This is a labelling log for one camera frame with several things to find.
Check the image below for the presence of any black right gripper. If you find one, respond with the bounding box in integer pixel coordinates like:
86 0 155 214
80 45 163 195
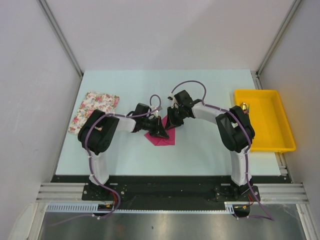
165 106 186 130

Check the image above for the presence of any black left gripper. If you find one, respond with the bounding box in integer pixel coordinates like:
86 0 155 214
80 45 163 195
140 115 169 139

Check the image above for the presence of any pink paper napkin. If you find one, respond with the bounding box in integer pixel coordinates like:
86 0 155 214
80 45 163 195
144 116 176 146

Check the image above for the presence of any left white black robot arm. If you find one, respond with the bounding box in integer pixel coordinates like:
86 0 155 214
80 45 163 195
77 103 170 200

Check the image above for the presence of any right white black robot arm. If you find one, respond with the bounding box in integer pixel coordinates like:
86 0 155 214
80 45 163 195
165 90 255 201

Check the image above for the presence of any floral patterned tray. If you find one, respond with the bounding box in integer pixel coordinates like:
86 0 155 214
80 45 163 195
67 91 120 135

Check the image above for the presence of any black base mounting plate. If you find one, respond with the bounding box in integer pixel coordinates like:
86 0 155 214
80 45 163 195
51 174 261 203

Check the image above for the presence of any gold iridescent spoon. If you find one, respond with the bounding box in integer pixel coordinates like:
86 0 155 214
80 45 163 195
239 102 250 115

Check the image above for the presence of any yellow plastic bin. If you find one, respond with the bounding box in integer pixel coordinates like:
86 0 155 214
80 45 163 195
234 89 296 153

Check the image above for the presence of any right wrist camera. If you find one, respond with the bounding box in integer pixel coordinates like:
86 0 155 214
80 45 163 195
167 92 179 108

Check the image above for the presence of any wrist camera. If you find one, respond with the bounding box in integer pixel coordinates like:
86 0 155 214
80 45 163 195
149 105 162 118
167 92 179 108

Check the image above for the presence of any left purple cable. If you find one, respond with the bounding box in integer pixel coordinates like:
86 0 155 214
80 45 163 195
47 93 163 227

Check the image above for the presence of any purple cable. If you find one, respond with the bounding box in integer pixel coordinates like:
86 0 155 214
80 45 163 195
171 79 276 221
47 93 163 227

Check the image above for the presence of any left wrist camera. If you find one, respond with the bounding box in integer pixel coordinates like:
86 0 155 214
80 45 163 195
149 105 162 118

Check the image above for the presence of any white slotted cable duct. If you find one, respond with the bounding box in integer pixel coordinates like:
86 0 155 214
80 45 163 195
46 202 235 214

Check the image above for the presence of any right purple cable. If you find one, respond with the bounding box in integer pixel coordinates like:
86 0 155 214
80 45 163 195
171 79 276 221

